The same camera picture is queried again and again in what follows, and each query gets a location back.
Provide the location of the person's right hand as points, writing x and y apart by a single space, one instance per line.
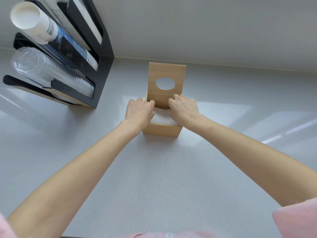
183 112

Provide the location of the person's left hand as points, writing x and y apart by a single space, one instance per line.
138 113

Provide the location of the person's left fingers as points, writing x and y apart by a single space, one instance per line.
143 101

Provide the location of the person's right fingers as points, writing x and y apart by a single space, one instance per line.
178 99

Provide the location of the stack of white napkins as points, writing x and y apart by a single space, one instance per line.
162 117

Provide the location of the person's left forearm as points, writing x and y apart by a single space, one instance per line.
74 175

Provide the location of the person's right forearm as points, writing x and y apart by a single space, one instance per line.
247 156

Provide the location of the wooden napkin box with lid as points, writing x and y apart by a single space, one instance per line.
161 131

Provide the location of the black cup dispenser rack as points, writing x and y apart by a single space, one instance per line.
104 61

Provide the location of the stack of plain white cups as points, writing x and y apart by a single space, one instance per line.
93 23

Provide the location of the stack of clear plastic cups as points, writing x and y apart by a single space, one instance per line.
37 65

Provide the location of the stack of printed paper cups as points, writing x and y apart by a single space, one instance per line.
29 21

